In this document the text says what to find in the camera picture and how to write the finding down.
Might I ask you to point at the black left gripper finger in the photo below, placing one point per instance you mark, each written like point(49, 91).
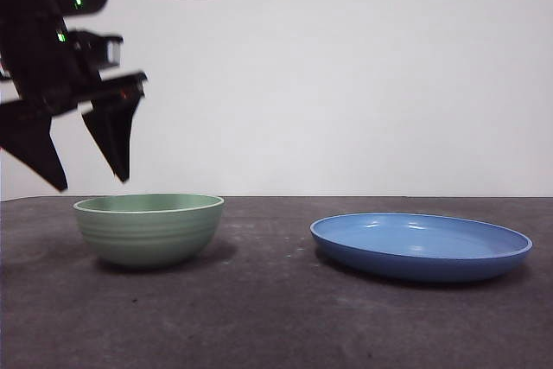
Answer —
point(114, 135)
point(30, 140)

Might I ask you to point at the green ribbed bowl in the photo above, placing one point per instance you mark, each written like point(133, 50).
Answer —
point(149, 239)

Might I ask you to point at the blue round plate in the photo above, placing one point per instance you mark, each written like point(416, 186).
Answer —
point(415, 263)

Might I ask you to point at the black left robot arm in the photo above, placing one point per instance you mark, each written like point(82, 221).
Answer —
point(30, 32)

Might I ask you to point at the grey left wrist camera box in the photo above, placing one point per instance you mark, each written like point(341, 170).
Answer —
point(103, 49)

